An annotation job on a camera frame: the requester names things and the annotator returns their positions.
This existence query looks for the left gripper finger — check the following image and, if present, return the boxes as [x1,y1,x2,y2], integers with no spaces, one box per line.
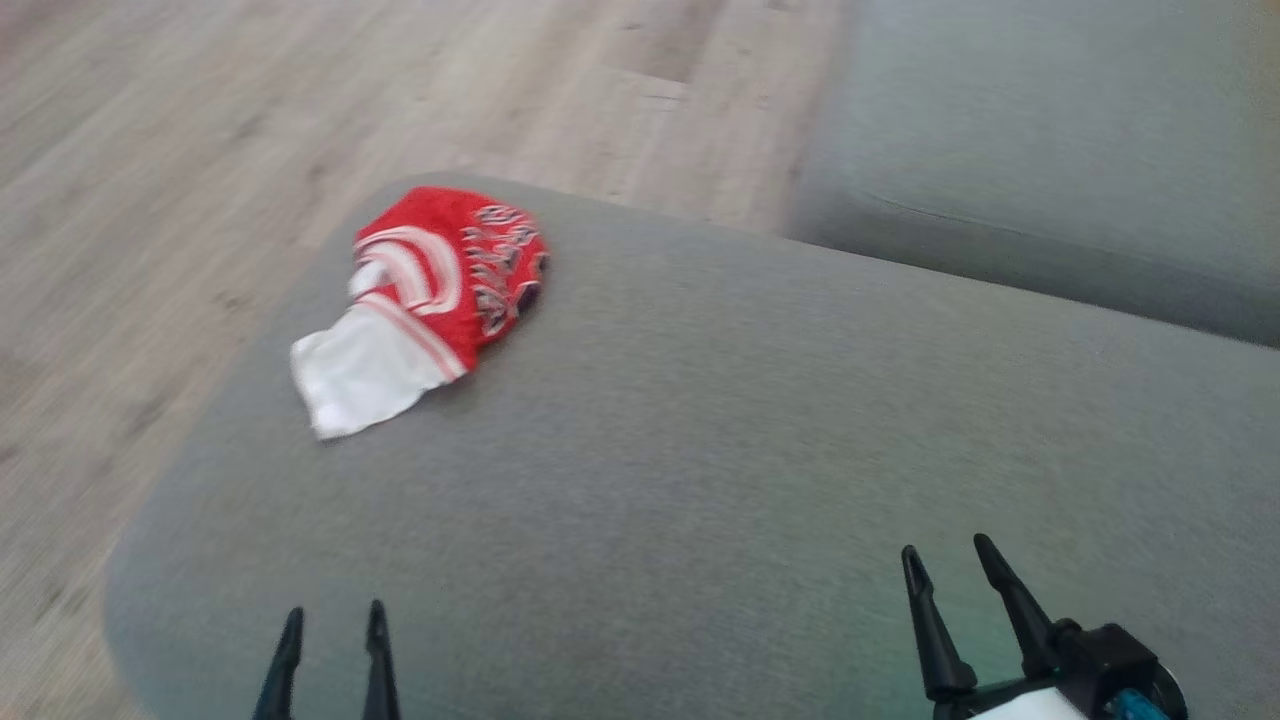
[252,607,305,720]
[361,600,402,720]

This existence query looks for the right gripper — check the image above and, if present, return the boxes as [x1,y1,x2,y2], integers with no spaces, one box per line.
[900,533,1192,720]

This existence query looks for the small grey sofa cushion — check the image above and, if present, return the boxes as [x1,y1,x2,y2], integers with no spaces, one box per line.
[783,0,1280,348]

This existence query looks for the large grey sofa seat cushion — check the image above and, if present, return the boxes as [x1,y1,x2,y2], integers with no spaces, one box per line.
[104,172,1280,720]

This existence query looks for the red white basketball jersey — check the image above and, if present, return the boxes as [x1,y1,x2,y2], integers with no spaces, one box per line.
[290,185,552,442]

